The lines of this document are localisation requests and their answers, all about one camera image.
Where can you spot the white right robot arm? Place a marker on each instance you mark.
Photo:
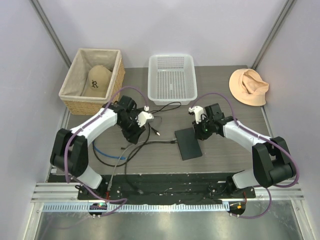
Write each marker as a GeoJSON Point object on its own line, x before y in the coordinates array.
{"type": "Point", "coordinates": [271, 163]}

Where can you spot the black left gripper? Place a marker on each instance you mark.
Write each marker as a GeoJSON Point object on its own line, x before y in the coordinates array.
{"type": "Point", "coordinates": [133, 136]}

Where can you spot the black network switch box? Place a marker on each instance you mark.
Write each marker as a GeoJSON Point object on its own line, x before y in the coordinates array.
{"type": "Point", "coordinates": [188, 144]}

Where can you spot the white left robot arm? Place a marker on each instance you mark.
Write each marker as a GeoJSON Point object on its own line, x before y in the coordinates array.
{"type": "Point", "coordinates": [70, 152]}

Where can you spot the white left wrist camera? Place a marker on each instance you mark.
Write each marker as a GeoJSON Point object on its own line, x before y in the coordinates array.
{"type": "Point", "coordinates": [144, 117]}

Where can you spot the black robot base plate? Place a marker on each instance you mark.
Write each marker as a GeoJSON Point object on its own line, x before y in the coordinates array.
{"type": "Point", "coordinates": [174, 187]}

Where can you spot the white slotted cable duct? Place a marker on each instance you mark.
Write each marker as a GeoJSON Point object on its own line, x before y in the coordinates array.
{"type": "Point", "coordinates": [92, 207]}

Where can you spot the wicker basket with liner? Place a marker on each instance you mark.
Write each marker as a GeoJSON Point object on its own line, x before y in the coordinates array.
{"type": "Point", "coordinates": [75, 81]}

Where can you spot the peach bucket hat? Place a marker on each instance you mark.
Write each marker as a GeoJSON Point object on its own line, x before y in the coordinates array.
{"type": "Point", "coordinates": [247, 86]}

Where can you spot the beige baseball cap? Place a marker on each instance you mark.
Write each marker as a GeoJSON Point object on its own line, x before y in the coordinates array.
{"type": "Point", "coordinates": [97, 83]}

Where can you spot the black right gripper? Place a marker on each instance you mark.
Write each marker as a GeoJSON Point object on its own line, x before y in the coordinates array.
{"type": "Point", "coordinates": [199, 134]}

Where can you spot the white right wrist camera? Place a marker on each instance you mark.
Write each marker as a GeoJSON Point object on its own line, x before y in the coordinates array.
{"type": "Point", "coordinates": [197, 112]}

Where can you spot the white plastic mesh basket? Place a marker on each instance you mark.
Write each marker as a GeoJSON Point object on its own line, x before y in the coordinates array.
{"type": "Point", "coordinates": [171, 78]}

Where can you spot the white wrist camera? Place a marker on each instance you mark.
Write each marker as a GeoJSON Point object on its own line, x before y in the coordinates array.
{"type": "Point", "coordinates": [144, 117]}
{"type": "Point", "coordinates": [197, 112]}

